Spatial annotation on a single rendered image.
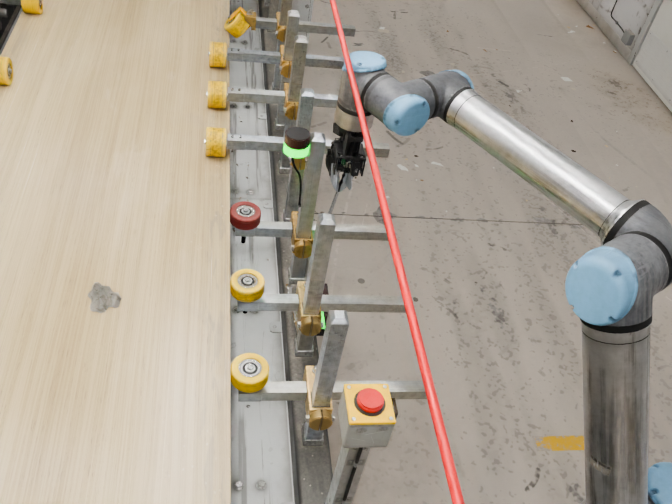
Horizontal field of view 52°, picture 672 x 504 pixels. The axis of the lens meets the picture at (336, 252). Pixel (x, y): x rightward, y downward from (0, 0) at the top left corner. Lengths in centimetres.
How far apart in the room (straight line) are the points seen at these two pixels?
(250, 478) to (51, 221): 77
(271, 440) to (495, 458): 109
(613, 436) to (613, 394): 9
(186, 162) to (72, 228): 38
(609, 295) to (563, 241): 236
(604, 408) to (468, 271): 191
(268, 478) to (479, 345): 143
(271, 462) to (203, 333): 36
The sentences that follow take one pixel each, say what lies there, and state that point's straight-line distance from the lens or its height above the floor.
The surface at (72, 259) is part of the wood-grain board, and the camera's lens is 169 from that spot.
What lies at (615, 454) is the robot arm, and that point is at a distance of 137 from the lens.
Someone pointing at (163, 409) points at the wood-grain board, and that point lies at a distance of 141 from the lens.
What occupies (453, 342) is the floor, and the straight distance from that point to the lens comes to 284.
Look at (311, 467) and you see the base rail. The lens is 158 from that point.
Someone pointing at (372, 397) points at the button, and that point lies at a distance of 105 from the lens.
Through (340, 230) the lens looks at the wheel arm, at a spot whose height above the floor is 86.
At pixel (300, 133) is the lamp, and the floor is 118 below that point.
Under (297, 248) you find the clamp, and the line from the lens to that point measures 178.
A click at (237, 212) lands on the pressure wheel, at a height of 90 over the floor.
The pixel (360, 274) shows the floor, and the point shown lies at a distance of 298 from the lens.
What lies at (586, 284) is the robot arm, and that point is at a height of 133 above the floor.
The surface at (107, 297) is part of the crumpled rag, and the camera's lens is 159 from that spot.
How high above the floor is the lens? 207
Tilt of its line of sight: 43 degrees down
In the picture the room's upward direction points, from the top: 11 degrees clockwise
